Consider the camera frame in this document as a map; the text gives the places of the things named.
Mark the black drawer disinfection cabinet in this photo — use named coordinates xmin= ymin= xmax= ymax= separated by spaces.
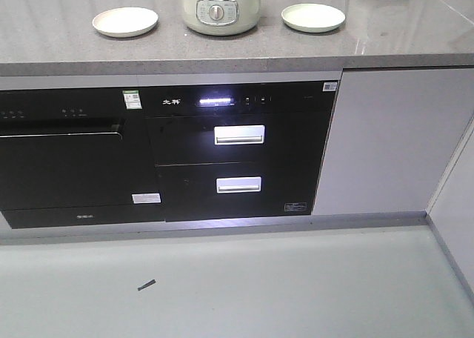
xmin=140 ymin=80 xmax=338 ymax=222

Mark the small black floor debris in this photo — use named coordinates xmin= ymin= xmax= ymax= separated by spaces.
xmin=137 ymin=279 xmax=156 ymax=291

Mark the green electric cooking pot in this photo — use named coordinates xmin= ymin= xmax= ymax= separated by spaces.
xmin=180 ymin=0 xmax=261 ymax=36

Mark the grey cabinet door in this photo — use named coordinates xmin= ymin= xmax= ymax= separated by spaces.
xmin=314 ymin=69 xmax=473 ymax=215

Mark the green round plate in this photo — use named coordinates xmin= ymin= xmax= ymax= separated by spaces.
xmin=281 ymin=4 xmax=346 ymax=33

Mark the black built-in dishwasher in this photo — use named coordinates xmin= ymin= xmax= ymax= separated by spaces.
xmin=1 ymin=88 xmax=164 ymax=229

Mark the beige round plate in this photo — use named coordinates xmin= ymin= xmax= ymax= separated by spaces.
xmin=92 ymin=7 xmax=158 ymax=39

